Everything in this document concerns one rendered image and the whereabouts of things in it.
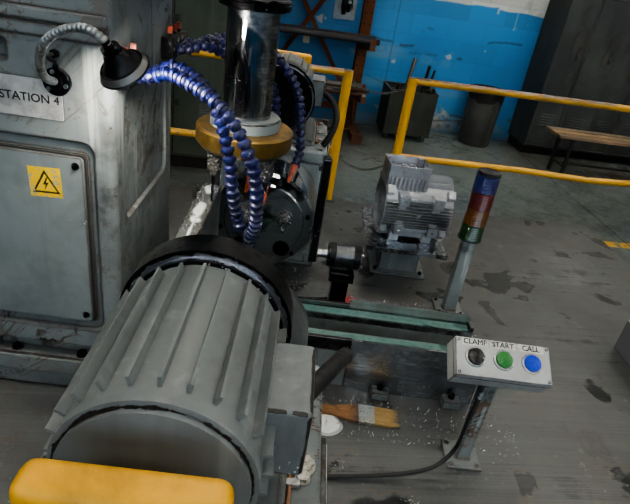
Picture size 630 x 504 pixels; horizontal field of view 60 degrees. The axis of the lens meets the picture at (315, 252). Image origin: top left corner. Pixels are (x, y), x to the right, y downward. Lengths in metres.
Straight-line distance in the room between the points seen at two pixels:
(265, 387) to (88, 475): 0.16
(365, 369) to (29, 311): 0.68
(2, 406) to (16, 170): 0.47
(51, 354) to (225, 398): 0.80
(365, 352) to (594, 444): 0.53
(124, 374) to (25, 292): 0.70
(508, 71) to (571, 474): 5.71
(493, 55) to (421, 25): 0.88
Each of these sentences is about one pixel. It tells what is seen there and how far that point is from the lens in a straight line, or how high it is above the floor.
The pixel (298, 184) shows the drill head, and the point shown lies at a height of 1.14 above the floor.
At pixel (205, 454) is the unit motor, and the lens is 0.42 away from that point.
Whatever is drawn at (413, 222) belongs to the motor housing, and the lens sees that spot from 1.59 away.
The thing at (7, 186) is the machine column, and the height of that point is 1.23.
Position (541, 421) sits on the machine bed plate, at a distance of 1.37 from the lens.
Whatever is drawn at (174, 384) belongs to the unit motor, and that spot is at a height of 1.35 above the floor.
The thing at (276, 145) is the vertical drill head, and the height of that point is 1.33.
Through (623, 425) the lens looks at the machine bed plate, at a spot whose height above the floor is 0.80.
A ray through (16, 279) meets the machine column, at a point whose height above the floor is 1.05.
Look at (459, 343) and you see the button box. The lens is 1.00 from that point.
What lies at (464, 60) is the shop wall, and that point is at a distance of 6.46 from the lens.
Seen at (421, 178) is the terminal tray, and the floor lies 1.12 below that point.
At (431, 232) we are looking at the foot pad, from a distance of 1.62.
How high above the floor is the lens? 1.64
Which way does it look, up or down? 29 degrees down
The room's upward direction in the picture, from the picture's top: 9 degrees clockwise
